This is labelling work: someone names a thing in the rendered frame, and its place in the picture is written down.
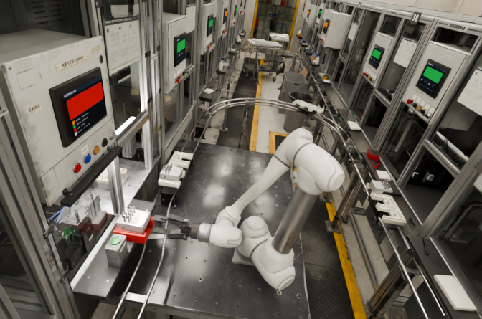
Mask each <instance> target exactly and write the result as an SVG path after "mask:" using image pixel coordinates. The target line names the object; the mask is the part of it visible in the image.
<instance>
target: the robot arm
mask: <svg viewBox="0 0 482 319"><path fill-rule="evenodd" d="M312 142H313V136H312V135H311V133H310V132H309V131H307V130H306V129H304V128H298V129H297V130H295V131H293V132H292V133H291V134H290V135H288V136H287V137H286V138H285V139H284V141H283V142H282V143H281V144H280V145H279V146H278V148H277V150H276V152H275V153H274V155H273V157H272V158H271V160H270V163H269V164H268V166H267V168H266V169H265V171H264V173H263V175H262V176H261V177H260V178H259V179H258V181H257V182H256V183H255V184H254V185H253V186H252V187H250V188H249V189H248V190H247V191H246V192H245V193H244V194H243V195H242V196H241V197H240V198H239V199H238V200H237V201H236V202H235V203H234V204H233V205H232V206H227V207H226V208H225V209H223V210H222V211H221V212H220V213H219V215H218V217H217V220H216V223H215V224H207V223H202V224H198V223H193V224H190V223H189V219H188V218H183V217H180V216H176V215H173V214H170V215H169V216H158V215H154V217H153V219H152V220H153V221H156V222H164V223H167V222H169V223H171V224H173V225H175V226H178V227H179V228H180V229H177V230H172V231H169V230H168V229H163V228H158V227H155V229H154V231H153V233H157V234H164V235H166V237H168V238H169V239H183V240H187V239H188V237H190V238H191V239H198V241H199V242H206V243H210V244H213V245H214V246H218V247H224V248H235V252H234V257H233V258H232V263H233V264H243V265H251V266H256V268H257V270H258V271H259V273H260V274H261V275H262V276H263V278H264V279H265V281H266V282H267V283H268V284H269V285H271V286H272V287H274V288H275V289H279V290H282V289H284V288H286V287H287V286H289V285H290V284H291V283H292V282H293V281H294V278H295V275H296V274H295V267H294V266H293V257H294V252H293V248H292V247H293V245H294V243H295V241H296V239H297V237H298V235H299V233H300V231H301V229H302V227H303V225H304V223H305V221H306V220H307V218H308V215H309V214H310V212H311V210H312V208H313V205H314V204H315V202H316V200H317V198H318V195H320V194H322V193H323V192H332V191H335V190H337V189H338V188H339V187H340V186H341V185H342V184H343V182H344V177H345V175H344V170H343V168H342V167H341V165H340V164H339V162H338V161H337V160H336V159H335V158H334V157H333V156H331V155H330V154H329V153H327V152H326V151H325V150H324V149H322V148H321V147H319V146H317V145H315V144H314V143H312ZM292 166H295V167H296V168H297V178H296V181H297V186H296V189H295V191H294V192H293V195H292V197H291V199H290V202H289V204H288V207H287V209H286V210H285V213H284V215H283V218H282V220H281V222H280V224H279V227H278V229H277V231H276V233H275V236H274V237H273V238H272V237H271V235H270V232H269V230H268V226H267V224H266V223H265V221H264V220H263V219H262V218H261V217H258V216H251V217H249V218H247V219H246V220H244V222H243V223H242V224H241V227H240V229H238V228H237V225H238V223H239V221H240V220H241V216H240V214H241V212H242V210H243V209H244V208H245V207H246V206H247V205H248V204H249V203H250V202H251V201H253V200H254V199H256V198H257V197H259V195H261V194H262V193H263V192H265V191H266V190H267V189H268V188H269V187H270V186H271V185H272V184H273V183H274V182H275V181H277V180H278V179H279V178H280V177H281V176H282V175H283V174H284V173H285V172H286V171H287V170H289V169H290V168H291V167H292Z"/></svg>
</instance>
